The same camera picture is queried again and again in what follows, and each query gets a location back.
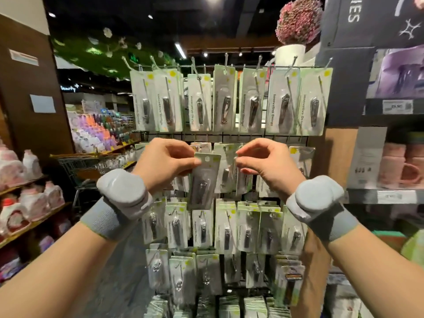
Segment person's left hand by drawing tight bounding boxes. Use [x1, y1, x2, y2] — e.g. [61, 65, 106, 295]
[131, 137, 201, 195]

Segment person's right hand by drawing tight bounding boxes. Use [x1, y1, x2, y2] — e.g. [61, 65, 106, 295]
[235, 137, 307, 201]

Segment white carded nail clipper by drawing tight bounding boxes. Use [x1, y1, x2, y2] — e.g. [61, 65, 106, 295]
[189, 153, 223, 211]

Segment person's right forearm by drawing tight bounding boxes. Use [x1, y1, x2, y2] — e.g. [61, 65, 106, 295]
[328, 225, 424, 318]

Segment person's left forearm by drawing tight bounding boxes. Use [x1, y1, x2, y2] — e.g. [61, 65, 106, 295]
[0, 222, 120, 318]

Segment empty silver shopping cart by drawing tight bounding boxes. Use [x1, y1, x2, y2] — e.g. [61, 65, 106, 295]
[52, 150, 136, 212]

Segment large white product box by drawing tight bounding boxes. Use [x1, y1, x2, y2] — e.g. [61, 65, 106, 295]
[346, 126, 388, 189]

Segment grey kitchenware shelf unit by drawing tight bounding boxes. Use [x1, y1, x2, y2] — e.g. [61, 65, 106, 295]
[325, 43, 424, 318]

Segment wooden detergent shelf unit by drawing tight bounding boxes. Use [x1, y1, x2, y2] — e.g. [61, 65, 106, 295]
[0, 175, 70, 282]

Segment grey wrist tracker band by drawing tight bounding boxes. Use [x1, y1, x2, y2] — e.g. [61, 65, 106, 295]
[81, 169, 155, 241]
[286, 175, 360, 244]

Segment row of pastel laundry bottles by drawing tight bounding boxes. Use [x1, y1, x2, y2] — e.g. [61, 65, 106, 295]
[66, 106, 136, 153]

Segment green hanging ceiling decor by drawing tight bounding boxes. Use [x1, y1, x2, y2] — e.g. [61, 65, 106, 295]
[53, 26, 174, 80]

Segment teal orange box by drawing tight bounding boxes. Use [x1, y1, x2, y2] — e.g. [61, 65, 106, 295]
[372, 230, 408, 252]

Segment pink flowers in white pot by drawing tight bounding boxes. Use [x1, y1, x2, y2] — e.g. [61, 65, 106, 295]
[276, 0, 324, 67]

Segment wooden pillar panel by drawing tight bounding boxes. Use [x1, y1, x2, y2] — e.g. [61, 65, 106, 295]
[0, 13, 74, 163]

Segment purple boxed appliance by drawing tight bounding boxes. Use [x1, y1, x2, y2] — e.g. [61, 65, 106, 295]
[367, 46, 424, 100]

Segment green white box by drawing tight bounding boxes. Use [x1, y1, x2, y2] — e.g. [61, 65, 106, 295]
[401, 228, 424, 265]

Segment dark hanging aisle sign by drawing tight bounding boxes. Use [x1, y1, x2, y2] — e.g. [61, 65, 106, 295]
[320, 0, 424, 50]

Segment wooden post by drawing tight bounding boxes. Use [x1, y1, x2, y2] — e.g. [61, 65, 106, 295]
[291, 125, 359, 318]

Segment wooden ceiling frame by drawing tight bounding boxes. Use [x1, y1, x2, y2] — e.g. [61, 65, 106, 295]
[182, 33, 279, 52]

